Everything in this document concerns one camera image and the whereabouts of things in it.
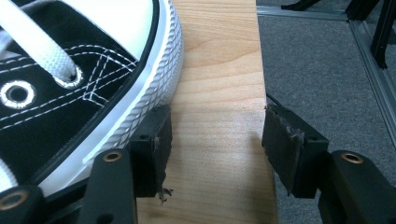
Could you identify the black metal stand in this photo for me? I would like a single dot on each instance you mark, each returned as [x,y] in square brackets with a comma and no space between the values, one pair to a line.
[381,37]

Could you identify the black white canvas sneaker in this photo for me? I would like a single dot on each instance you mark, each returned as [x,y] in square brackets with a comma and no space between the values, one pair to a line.
[93,77]

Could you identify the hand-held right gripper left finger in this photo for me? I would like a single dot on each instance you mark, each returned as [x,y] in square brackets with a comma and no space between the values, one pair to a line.
[149,155]

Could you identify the aluminium floor cross rail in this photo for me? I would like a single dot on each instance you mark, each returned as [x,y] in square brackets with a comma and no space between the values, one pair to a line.
[299,11]

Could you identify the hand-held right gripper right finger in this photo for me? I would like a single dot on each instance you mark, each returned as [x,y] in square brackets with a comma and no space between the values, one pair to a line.
[289,149]

